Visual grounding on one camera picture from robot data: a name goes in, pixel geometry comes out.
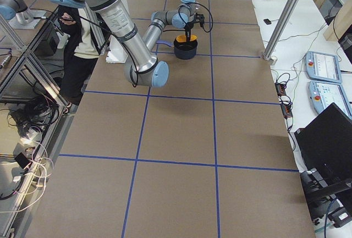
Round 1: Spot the black laptop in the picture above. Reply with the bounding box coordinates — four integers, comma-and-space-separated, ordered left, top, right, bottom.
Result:
294, 103, 351, 180

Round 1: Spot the small black square pad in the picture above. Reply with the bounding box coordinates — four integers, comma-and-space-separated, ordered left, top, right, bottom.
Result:
263, 19, 272, 25

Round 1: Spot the upper teach pendant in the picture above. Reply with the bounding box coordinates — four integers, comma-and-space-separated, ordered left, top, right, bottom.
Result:
304, 51, 342, 84

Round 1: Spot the yellow corn cob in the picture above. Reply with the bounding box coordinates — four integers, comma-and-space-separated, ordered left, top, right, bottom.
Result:
175, 35, 197, 43

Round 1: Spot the dark blue pot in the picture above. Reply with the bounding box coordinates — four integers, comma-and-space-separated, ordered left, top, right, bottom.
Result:
156, 36, 199, 60

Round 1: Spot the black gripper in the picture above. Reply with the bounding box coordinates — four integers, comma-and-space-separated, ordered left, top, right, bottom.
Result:
184, 22, 193, 43

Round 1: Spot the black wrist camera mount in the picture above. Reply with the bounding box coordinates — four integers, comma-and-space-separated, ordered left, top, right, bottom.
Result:
194, 13, 205, 29

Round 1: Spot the lower teach pendant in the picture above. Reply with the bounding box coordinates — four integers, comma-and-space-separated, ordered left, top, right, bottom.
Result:
309, 80, 351, 118

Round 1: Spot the aluminium frame post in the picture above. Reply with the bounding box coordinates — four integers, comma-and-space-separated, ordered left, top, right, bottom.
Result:
262, 0, 299, 65

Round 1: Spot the white camera stand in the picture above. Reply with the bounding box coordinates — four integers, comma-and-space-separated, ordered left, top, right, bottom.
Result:
106, 35, 128, 64

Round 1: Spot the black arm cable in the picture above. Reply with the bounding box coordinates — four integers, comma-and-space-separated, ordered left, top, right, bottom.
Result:
163, 1, 213, 33

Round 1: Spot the person in black clothes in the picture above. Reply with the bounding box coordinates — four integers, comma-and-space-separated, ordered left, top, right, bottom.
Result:
58, 5, 99, 106

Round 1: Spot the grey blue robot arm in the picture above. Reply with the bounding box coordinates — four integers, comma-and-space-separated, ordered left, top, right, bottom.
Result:
50, 0, 197, 87

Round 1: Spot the teach pendant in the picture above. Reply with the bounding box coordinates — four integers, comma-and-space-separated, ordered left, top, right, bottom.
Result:
309, 80, 351, 118
304, 51, 342, 84

